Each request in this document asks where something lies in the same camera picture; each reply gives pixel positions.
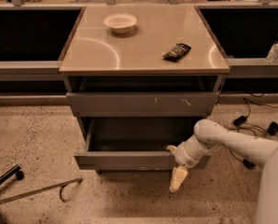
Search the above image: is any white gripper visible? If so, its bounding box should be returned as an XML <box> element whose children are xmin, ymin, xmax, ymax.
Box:
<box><xmin>166</xmin><ymin>140</ymin><xmax>204</xmax><ymax>192</ymax></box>

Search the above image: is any grey drawer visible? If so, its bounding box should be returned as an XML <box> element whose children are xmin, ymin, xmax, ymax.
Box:
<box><xmin>66</xmin><ymin>92</ymin><xmax>218</xmax><ymax>117</ymax></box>
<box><xmin>75</xmin><ymin>117</ymin><xmax>199</xmax><ymax>173</ymax></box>

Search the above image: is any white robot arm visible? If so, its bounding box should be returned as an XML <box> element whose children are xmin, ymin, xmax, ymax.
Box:
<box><xmin>167</xmin><ymin>119</ymin><xmax>278</xmax><ymax>224</ymax></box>

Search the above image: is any grey drawer cabinet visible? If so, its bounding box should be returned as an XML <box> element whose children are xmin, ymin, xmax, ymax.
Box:
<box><xmin>58</xmin><ymin>4</ymin><xmax>230</xmax><ymax>175</ymax></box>

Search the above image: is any grey top drawer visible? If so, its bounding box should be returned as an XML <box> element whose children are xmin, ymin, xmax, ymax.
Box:
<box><xmin>66</xmin><ymin>92</ymin><xmax>218</xmax><ymax>117</ymax></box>

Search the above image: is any black power adapter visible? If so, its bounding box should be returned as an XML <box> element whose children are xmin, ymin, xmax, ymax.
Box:
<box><xmin>233</xmin><ymin>116</ymin><xmax>247</xmax><ymax>127</ymax></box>

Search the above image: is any black snack packet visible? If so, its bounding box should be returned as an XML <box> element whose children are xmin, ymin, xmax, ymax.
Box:
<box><xmin>163</xmin><ymin>43</ymin><xmax>191</xmax><ymax>63</ymax></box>

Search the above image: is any metal stand leg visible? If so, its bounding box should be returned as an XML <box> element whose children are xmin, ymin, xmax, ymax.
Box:
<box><xmin>0</xmin><ymin>177</ymin><xmax>83</xmax><ymax>205</ymax></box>

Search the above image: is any clear plastic water bottle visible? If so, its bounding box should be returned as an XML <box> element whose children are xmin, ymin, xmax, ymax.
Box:
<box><xmin>266</xmin><ymin>40</ymin><xmax>278</xmax><ymax>63</ymax></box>

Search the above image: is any white paper bowl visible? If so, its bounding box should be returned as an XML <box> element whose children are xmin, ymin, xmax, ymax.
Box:
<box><xmin>104</xmin><ymin>13</ymin><xmax>137</xmax><ymax>35</ymax></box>

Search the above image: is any black caster leg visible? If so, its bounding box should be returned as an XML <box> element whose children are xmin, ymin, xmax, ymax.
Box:
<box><xmin>0</xmin><ymin>165</ymin><xmax>24</xmax><ymax>186</ymax></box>

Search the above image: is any black floor cable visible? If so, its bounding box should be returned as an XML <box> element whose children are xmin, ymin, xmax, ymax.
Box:
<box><xmin>228</xmin><ymin>97</ymin><xmax>278</xmax><ymax>170</ymax></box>

